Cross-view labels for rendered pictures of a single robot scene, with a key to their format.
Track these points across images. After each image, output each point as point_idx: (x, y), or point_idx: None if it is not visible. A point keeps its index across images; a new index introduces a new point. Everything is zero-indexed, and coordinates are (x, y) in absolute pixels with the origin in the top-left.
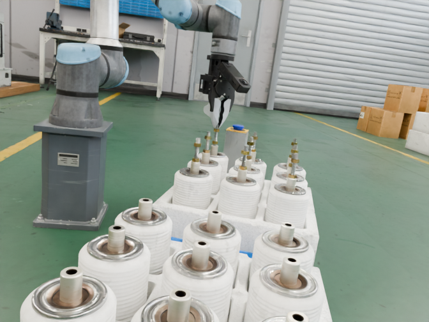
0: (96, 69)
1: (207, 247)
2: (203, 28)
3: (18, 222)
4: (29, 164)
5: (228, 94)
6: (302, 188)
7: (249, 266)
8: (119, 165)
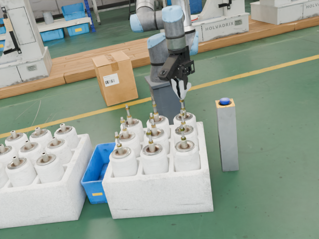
0: (157, 50)
1: (24, 142)
2: None
3: None
4: (230, 87)
5: (179, 77)
6: (125, 156)
7: (66, 167)
8: (275, 102)
